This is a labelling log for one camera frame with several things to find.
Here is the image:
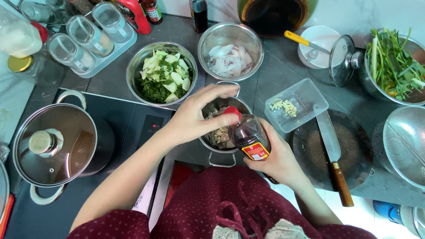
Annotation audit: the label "person's right hand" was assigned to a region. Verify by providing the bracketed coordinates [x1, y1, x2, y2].
[243, 118, 301, 187]

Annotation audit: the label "person's left hand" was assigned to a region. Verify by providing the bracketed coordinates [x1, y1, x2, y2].
[163, 84, 240, 147]

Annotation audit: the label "dark sauce bottle red label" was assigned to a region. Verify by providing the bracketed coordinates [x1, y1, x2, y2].
[222, 106, 272, 162]

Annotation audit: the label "red bottle cap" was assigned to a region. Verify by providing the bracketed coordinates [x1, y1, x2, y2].
[222, 106, 243, 125]

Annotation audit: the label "meat pieces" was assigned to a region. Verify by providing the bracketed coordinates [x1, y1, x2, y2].
[204, 107, 238, 149]

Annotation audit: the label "chopped greens and pale fruit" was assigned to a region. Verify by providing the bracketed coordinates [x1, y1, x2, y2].
[138, 49, 193, 103]

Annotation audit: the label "minced garlic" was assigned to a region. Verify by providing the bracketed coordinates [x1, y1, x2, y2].
[269, 99, 298, 117]

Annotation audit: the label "black induction cooktop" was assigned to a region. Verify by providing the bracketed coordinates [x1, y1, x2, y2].
[3, 88, 176, 239]

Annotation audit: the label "clear plastic container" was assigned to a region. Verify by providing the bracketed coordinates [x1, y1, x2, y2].
[264, 78, 329, 133]

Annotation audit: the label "round dark cutting board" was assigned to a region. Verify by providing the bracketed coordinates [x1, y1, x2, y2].
[289, 110, 375, 192]

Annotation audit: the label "sliced squid pieces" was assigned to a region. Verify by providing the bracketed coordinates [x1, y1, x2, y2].
[207, 44, 253, 78]

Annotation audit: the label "steel bowl with chopped vegetables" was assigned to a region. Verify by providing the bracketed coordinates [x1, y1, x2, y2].
[126, 41, 198, 107]

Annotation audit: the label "maroon dotted dress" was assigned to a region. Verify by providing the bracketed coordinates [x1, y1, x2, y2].
[66, 166, 378, 239]

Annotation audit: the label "large steel pot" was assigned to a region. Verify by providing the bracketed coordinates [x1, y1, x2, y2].
[13, 90, 116, 205]

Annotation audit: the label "steel bowl with squid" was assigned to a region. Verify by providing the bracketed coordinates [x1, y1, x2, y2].
[197, 22, 265, 82]

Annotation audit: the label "pale spice jar tray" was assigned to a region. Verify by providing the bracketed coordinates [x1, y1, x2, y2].
[65, 20, 138, 79]

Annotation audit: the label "dark glass bottle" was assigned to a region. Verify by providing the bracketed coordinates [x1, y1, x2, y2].
[189, 0, 208, 34]

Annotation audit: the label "steel colander bowl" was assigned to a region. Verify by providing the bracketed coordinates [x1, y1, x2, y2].
[357, 33, 425, 106]

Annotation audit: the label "steel-rimmed glass lid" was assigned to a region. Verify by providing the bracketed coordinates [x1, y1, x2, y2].
[328, 35, 365, 88]

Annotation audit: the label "chili sauce bottle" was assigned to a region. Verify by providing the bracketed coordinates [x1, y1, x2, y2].
[142, 0, 163, 25]

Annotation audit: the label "blue and steel container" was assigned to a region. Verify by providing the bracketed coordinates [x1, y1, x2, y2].
[373, 200, 425, 238]

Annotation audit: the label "red plastic bottle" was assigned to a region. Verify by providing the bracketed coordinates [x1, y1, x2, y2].
[116, 0, 152, 35]

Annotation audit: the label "steel mesh strainer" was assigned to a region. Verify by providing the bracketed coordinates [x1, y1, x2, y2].
[372, 106, 425, 190]

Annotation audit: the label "glass pot lid with knob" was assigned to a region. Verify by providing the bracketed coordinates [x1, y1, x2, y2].
[13, 104, 97, 188]

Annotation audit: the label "white bowl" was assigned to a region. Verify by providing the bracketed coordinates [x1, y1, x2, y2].
[297, 25, 342, 70]

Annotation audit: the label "clear spice jar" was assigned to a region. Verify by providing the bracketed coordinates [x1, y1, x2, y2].
[66, 15, 115, 58]
[47, 33, 96, 73]
[92, 2, 134, 44]

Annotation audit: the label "green pot with dark liquid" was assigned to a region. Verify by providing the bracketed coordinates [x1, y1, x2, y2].
[237, 0, 319, 39]

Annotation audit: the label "green leafy stalks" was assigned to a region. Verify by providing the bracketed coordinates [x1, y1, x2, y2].
[365, 27, 425, 102]

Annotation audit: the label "glass jar with gold lid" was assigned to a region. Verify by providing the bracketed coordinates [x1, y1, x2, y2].
[7, 55, 34, 77]

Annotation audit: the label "empty glass jar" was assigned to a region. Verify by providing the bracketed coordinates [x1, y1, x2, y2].
[20, 0, 51, 22]

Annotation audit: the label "plastic jar with red lid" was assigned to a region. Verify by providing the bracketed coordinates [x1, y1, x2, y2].
[0, 5, 48, 59]

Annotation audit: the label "cleaver with wooden handle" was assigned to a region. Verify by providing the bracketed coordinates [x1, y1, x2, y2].
[313, 104, 355, 208]

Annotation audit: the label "small steel two-handled pot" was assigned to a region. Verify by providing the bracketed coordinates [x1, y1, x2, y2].
[199, 81, 253, 167]

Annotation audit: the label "yellow-handled knife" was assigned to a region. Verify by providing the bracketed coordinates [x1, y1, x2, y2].
[284, 30, 331, 55]

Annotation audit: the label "steel pan with orange handle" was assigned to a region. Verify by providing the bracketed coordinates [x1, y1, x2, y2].
[0, 159, 15, 239]

